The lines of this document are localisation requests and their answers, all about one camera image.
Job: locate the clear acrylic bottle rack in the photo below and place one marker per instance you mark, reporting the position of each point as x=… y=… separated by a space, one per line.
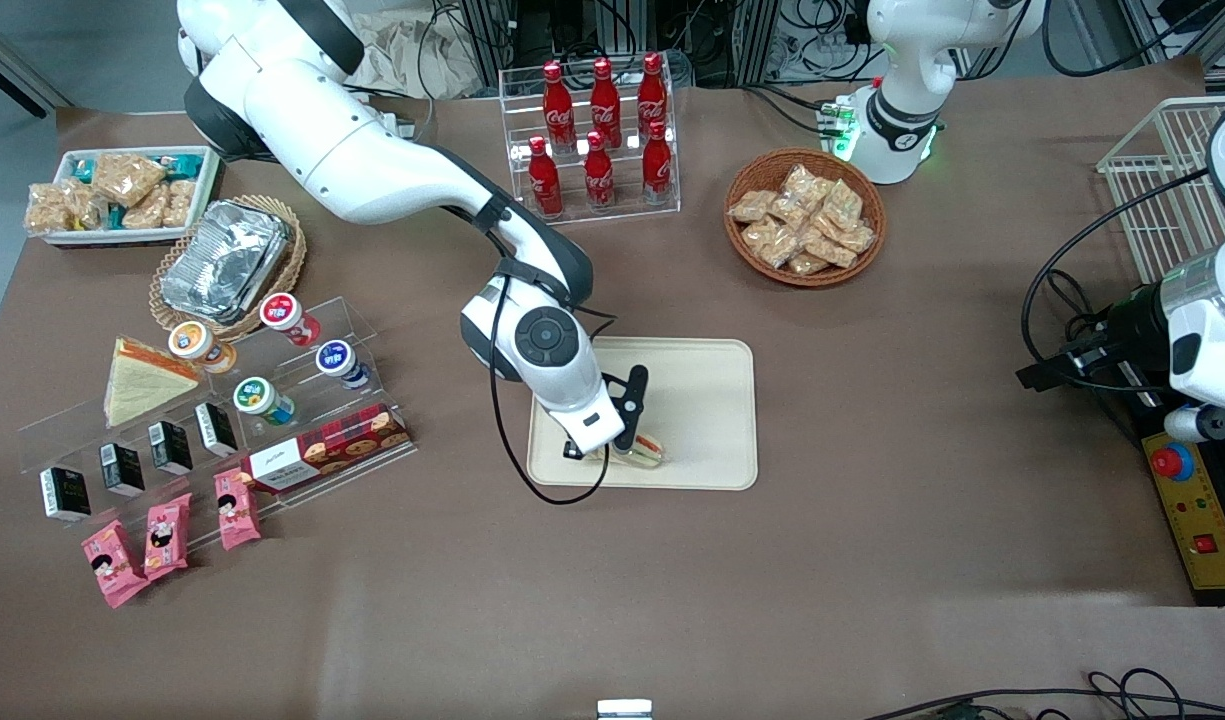
x=517 y=100

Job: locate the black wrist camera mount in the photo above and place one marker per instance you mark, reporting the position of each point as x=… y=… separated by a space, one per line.
x=637 y=390

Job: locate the red cola bottle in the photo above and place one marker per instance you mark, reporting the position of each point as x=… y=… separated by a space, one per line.
x=652 y=90
x=657 y=165
x=599 y=172
x=557 y=100
x=544 y=180
x=604 y=95

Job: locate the small black barcode box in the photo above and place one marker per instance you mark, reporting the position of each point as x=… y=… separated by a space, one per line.
x=122 y=468
x=170 y=446
x=65 y=492
x=215 y=428

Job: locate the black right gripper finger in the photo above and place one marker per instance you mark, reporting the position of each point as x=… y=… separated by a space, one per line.
x=573 y=450
x=623 y=438

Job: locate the red emergency stop button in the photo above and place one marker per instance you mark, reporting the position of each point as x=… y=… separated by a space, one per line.
x=1172 y=462

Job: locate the oval tan wicker basket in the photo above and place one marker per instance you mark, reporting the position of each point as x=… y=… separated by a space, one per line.
x=294 y=262

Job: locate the aluminium frame rack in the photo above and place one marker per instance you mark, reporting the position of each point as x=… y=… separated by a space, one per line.
x=732 y=40

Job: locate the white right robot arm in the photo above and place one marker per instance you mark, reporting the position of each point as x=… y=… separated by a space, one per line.
x=322 y=130

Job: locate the clear-wrapped peanut crisp pack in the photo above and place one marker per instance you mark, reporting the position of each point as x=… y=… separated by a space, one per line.
x=830 y=250
x=842 y=205
x=762 y=238
x=750 y=207
x=50 y=210
x=807 y=263
x=780 y=252
x=147 y=210
x=127 y=178
x=179 y=200
x=857 y=238
x=787 y=210
x=84 y=205
x=800 y=182

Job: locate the white plug adapter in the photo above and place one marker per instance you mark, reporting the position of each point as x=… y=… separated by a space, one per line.
x=400 y=124

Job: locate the red plaid cookie box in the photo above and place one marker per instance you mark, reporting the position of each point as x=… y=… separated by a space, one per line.
x=332 y=450

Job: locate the white rectangular bin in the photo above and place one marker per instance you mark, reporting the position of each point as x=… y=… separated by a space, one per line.
x=132 y=238

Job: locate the white grey camera device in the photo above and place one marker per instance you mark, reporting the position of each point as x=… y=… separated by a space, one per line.
x=624 y=710

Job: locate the pink cartoon snack pack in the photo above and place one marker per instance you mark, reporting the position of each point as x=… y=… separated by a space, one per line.
x=237 y=510
x=112 y=565
x=167 y=538

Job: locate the crumpled beige paper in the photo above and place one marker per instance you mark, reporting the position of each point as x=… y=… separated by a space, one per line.
x=412 y=45

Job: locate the plastic-wrapped triangle sandwich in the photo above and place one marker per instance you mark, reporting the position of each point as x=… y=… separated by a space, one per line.
x=142 y=390
x=644 y=452

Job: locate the red-lid yogurt cup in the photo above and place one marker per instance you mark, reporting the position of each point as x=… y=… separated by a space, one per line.
x=284 y=313

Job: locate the cream plastic tray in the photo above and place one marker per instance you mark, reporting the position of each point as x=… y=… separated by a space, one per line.
x=702 y=400

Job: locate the orange-lid yogurt cup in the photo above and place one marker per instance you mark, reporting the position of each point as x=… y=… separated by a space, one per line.
x=194 y=342

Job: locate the silver foil container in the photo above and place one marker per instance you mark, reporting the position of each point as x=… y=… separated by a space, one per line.
x=222 y=260

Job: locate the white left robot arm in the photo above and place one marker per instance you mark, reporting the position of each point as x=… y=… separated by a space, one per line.
x=907 y=70

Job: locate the clear acrylic tiered stand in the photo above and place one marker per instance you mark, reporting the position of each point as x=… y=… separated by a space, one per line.
x=297 y=375

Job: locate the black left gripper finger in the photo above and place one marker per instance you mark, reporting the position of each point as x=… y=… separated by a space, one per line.
x=1047 y=373
x=1085 y=347

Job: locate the round brown wicker basket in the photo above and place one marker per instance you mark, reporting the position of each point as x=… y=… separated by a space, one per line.
x=804 y=281

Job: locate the small teal snack pack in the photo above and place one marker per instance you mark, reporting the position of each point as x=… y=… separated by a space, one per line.
x=82 y=168
x=179 y=163
x=112 y=217

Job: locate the dark metal bar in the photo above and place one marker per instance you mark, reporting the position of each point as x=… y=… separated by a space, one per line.
x=17 y=65

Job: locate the yellow emergency stop box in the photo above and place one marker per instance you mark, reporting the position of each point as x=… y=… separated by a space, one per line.
x=1212 y=520

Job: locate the blue-lid yogurt cup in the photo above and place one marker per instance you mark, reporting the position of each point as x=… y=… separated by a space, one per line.
x=337 y=358

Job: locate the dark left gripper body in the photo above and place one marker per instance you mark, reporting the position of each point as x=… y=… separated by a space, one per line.
x=1130 y=323

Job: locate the green-lid yogurt cup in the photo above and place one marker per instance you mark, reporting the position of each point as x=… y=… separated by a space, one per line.
x=257 y=397

